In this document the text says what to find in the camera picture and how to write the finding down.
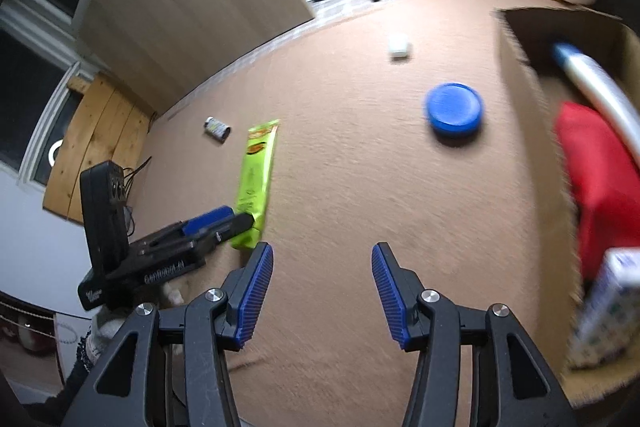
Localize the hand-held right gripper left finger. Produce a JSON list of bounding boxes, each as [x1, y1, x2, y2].
[[60, 242, 275, 427]]

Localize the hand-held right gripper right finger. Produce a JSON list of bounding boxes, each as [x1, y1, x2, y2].
[[371, 242, 576, 427]]

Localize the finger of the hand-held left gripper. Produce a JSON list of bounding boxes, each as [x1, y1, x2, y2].
[[177, 205, 236, 239], [192, 213, 255, 255]]

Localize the green tube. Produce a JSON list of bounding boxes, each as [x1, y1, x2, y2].
[[229, 118, 281, 251]]

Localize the cardboard box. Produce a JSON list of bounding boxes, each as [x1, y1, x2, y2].
[[492, 6, 640, 410]]

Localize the dotted tissue pack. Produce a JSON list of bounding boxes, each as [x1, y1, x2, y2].
[[567, 248, 640, 370]]

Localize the white and blue lotion tube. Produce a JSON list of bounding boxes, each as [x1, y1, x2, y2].
[[551, 42, 640, 152]]

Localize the wooden plank table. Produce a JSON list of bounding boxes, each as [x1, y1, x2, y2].
[[42, 74, 156, 225]]

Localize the small silver can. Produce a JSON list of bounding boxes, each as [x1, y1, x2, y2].
[[203, 117, 232, 142]]

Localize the blue round tin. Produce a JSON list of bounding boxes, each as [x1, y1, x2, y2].
[[424, 82, 486, 138]]

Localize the wooden board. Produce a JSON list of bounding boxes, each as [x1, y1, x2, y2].
[[72, 0, 317, 120]]

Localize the red pouch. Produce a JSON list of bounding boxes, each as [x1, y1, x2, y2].
[[552, 102, 640, 283]]

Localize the small white case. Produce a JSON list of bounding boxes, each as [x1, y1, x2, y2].
[[388, 34, 412, 59]]

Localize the white window frame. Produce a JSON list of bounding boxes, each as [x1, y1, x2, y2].
[[0, 0, 103, 188]]

